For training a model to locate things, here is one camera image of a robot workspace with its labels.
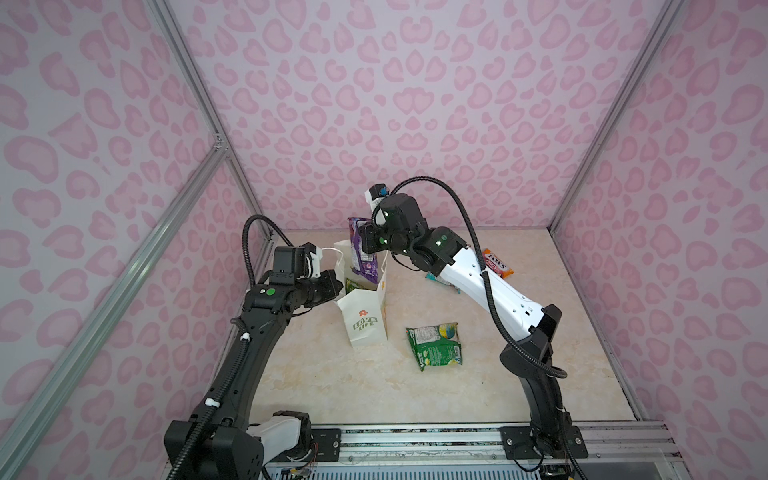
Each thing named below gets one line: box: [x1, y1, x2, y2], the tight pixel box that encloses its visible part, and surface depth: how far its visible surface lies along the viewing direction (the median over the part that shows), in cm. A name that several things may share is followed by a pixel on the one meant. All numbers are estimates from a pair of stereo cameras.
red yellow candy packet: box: [482, 248, 514, 279], surface depth 109 cm
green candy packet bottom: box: [405, 322, 463, 372], surface depth 89 cm
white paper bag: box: [333, 240, 389, 348], surface depth 81 cm
